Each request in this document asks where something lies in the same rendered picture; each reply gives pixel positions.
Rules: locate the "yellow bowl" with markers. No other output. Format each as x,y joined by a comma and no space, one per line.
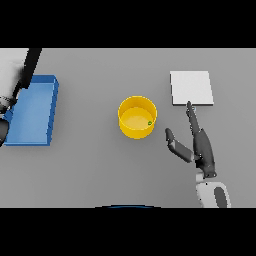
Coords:
133,130

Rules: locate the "pale square metallic scale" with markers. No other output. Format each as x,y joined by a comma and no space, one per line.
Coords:
191,87

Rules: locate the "green nut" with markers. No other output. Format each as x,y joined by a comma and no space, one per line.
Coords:
149,123

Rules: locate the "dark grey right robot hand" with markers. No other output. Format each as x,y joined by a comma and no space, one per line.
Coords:
203,146

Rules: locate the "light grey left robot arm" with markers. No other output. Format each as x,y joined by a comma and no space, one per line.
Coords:
13,73

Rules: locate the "blue tray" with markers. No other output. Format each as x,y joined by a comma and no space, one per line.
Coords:
33,113

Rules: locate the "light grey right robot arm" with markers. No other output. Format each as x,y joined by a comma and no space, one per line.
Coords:
210,195

